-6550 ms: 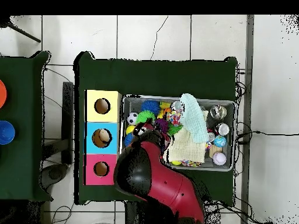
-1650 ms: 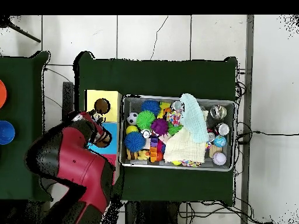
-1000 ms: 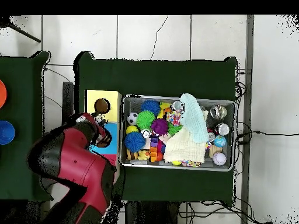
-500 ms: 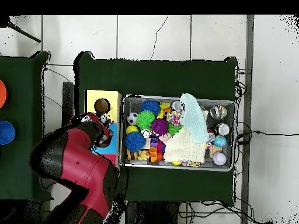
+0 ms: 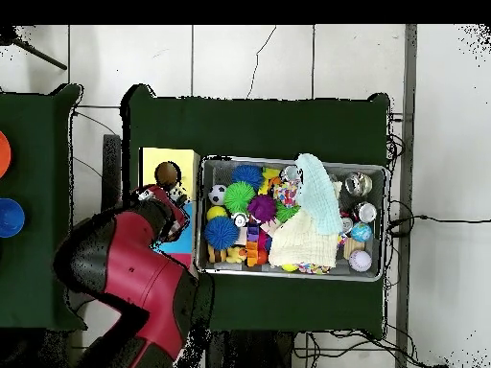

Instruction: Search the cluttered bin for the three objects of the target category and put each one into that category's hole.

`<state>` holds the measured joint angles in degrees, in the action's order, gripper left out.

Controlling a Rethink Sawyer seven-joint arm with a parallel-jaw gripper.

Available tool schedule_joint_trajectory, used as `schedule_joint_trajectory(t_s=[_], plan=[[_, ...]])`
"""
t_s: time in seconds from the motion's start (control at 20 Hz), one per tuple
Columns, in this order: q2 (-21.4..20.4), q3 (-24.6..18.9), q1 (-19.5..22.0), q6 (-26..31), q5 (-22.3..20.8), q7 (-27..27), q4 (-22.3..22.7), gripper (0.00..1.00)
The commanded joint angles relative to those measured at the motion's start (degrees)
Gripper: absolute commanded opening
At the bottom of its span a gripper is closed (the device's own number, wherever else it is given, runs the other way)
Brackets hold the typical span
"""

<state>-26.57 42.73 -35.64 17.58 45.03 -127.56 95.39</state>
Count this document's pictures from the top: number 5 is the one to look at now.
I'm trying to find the cream knitted cloth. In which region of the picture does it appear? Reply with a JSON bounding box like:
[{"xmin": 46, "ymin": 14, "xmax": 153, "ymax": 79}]
[{"xmin": 267, "ymin": 208, "xmax": 340, "ymax": 268}]

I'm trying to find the mint knitted cloth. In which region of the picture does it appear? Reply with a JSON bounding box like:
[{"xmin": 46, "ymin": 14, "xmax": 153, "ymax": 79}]
[{"xmin": 293, "ymin": 152, "xmax": 344, "ymax": 236}]

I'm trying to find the wooden box with three holes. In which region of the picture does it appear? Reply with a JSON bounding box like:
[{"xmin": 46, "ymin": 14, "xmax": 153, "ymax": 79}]
[{"xmin": 137, "ymin": 147, "xmax": 200, "ymax": 277}]

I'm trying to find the black and white soccer ball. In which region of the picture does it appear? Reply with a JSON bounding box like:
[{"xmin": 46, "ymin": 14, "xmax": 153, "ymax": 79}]
[{"xmin": 207, "ymin": 184, "xmax": 228, "ymax": 206}]

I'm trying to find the large blue koosh ball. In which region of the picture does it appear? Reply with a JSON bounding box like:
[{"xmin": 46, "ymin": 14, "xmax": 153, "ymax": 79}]
[{"xmin": 203, "ymin": 216, "xmax": 241, "ymax": 251}]

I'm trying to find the black upright panel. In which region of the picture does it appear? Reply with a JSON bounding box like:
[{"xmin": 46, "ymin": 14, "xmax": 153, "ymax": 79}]
[{"xmin": 101, "ymin": 133, "xmax": 123, "ymax": 210}]

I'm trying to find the green koosh ball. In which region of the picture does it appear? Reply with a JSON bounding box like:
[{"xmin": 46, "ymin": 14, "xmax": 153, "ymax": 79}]
[{"xmin": 223, "ymin": 180, "xmax": 257, "ymax": 215}]

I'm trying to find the small blue koosh ball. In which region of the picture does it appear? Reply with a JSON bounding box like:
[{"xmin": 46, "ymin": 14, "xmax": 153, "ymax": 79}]
[{"xmin": 231, "ymin": 164, "xmax": 266, "ymax": 193}]

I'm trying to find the purple spiky toy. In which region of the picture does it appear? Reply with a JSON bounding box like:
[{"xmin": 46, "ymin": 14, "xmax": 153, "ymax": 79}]
[{"xmin": 246, "ymin": 194, "xmax": 277, "ymax": 224}]

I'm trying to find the blue bowl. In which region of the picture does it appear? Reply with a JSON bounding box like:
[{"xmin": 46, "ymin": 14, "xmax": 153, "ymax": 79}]
[{"xmin": 0, "ymin": 197, "xmax": 26, "ymax": 239}]

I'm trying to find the dark green side tablecloth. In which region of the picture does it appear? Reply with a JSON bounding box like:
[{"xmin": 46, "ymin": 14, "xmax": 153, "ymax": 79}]
[{"xmin": 0, "ymin": 82, "xmax": 88, "ymax": 333}]

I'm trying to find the orange bowl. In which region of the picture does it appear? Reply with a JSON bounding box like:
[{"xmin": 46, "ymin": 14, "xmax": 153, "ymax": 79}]
[{"xmin": 0, "ymin": 129, "xmax": 12, "ymax": 180}]

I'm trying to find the crushed black silver can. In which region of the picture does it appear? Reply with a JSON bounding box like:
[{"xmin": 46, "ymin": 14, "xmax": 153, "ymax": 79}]
[{"xmin": 354, "ymin": 201, "xmax": 379, "ymax": 224}]

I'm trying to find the white baseball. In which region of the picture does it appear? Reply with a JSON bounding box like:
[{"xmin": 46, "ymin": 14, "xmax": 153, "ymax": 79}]
[{"xmin": 348, "ymin": 249, "xmax": 374, "ymax": 273}]

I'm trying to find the black tripod leg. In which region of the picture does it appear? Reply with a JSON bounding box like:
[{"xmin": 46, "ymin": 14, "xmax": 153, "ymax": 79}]
[{"xmin": 11, "ymin": 35, "xmax": 68, "ymax": 71}]

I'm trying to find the wire mesh bin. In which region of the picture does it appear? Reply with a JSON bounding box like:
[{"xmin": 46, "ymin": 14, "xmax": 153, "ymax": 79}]
[{"xmin": 195, "ymin": 154, "xmax": 388, "ymax": 284}]

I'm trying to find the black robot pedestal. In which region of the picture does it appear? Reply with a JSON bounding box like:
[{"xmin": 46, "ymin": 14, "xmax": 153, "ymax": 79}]
[{"xmin": 206, "ymin": 331, "xmax": 296, "ymax": 368}]

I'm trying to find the black power cable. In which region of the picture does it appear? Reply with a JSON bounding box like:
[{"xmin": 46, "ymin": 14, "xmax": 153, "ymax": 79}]
[{"xmin": 386, "ymin": 214, "xmax": 491, "ymax": 236}]

